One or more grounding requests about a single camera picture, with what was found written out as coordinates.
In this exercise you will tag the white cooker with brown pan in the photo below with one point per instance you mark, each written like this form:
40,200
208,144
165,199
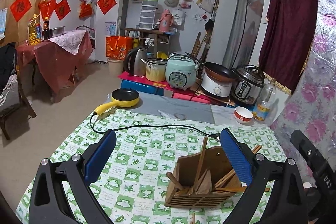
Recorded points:
217,80

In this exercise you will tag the beige waste bin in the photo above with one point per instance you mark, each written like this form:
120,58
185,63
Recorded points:
115,67

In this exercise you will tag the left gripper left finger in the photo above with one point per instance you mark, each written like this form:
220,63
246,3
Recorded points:
82,170

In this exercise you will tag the mint green rice cooker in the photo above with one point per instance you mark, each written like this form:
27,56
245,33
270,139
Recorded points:
181,71

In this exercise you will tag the red gift bag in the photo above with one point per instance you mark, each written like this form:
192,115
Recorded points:
117,47

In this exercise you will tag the wooden utensil holder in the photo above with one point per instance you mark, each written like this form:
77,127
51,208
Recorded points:
215,166

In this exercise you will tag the steel electric kettle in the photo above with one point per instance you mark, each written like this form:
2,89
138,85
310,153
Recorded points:
133,63

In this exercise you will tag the yellow cooking oil bottle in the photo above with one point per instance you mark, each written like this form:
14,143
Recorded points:
34,30

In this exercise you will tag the clear plastic oil bottle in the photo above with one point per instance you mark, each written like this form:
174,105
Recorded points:
264,102

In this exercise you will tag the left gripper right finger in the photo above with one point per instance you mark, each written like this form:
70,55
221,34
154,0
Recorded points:
254,170

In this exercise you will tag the yellow electric frying pan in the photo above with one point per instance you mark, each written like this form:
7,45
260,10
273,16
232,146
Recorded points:
119,98

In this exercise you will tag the pink thermos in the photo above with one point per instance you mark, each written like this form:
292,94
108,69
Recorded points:
165,21

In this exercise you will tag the yellow enamel pot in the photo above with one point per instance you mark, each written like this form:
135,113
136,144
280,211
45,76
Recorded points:
155,69

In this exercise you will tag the red white bowl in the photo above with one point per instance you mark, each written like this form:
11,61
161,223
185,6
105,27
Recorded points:
242,115

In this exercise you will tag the white refrigerator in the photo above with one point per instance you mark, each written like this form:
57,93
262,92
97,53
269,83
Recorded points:
109,20

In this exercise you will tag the silver black pressure cooker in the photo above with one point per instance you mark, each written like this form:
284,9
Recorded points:
248,85

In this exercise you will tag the red cloth covered table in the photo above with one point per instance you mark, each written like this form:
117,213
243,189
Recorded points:
55,63

